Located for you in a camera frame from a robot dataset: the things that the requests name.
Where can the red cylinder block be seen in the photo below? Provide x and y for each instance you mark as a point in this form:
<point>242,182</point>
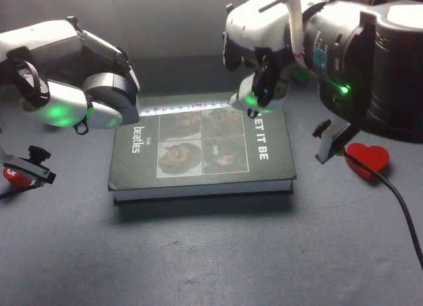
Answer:
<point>16,180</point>

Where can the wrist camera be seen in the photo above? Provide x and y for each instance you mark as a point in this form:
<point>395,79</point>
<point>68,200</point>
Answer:
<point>29,168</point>
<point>327,144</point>

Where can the grey tape measure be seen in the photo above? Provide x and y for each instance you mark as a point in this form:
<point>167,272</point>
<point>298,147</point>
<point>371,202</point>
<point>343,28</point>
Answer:
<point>109,88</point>

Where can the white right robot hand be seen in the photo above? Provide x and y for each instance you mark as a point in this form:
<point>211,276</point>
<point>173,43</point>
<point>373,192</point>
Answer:
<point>261,25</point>

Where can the red heart block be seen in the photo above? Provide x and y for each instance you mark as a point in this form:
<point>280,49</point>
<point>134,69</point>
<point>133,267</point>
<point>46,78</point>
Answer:
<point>370,157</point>

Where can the black Beatles book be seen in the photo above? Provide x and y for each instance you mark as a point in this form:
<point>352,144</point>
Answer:
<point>271,174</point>

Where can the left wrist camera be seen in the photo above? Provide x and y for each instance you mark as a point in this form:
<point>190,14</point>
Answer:
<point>29,168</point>

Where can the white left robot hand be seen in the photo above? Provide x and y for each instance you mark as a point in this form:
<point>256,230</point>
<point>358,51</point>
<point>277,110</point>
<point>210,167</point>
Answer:
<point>43,35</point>

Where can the grey table cloth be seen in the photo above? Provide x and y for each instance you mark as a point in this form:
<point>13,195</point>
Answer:
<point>198,253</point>

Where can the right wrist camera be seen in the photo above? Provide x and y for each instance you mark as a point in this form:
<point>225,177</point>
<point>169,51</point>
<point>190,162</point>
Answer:
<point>327,144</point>

